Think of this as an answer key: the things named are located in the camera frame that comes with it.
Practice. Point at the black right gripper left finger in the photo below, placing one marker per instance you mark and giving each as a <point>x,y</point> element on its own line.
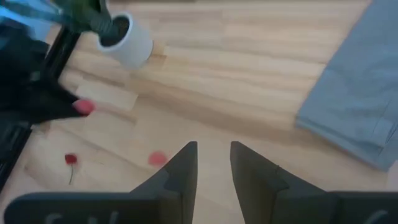
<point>183,174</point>

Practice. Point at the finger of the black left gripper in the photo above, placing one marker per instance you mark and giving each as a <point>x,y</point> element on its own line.
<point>63,96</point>
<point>59,114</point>

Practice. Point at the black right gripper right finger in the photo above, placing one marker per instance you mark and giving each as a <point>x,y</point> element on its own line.
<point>258,193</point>

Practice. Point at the pink toy fruit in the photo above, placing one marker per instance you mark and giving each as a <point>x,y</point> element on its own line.
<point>84,107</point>

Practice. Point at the red toy cherry with stem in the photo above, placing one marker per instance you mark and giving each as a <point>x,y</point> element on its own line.
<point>71,159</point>

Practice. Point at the white round plant pot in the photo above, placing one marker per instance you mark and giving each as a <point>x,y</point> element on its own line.
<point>133,46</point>

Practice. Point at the green snake plant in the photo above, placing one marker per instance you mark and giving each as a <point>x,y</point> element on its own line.
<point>93,15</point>

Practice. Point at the grey folded cloth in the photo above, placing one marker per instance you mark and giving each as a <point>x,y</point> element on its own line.
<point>357,87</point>

